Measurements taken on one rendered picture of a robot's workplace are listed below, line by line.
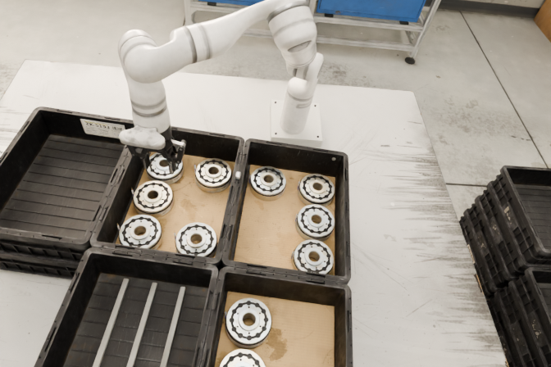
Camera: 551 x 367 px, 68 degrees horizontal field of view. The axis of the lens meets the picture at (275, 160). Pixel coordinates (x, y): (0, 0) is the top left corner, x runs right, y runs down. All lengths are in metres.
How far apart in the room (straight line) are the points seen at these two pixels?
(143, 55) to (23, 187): 0.66
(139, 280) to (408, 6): 2.57
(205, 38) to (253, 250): 0.56
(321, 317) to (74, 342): 0.55
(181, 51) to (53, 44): 2.50
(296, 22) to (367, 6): 2.20
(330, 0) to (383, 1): 0.35
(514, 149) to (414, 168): 1.56
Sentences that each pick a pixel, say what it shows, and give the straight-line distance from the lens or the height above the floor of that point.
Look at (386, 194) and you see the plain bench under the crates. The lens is 1.46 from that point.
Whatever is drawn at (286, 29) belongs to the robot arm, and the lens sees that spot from 0.86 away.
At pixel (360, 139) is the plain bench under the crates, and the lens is 1.59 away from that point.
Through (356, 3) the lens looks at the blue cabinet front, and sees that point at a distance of 3.02.
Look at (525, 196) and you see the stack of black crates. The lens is 2.06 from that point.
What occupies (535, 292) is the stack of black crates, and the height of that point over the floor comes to 0.48.
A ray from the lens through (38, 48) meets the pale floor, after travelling 3.25.
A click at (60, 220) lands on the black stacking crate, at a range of 1.21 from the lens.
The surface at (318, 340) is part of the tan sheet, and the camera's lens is 1.03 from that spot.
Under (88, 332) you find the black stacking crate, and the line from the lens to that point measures 1.06.
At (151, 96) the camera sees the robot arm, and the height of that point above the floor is 1.25.
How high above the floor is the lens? 1.80
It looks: 50 degrees down
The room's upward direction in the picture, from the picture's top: 10 degrees clockwise
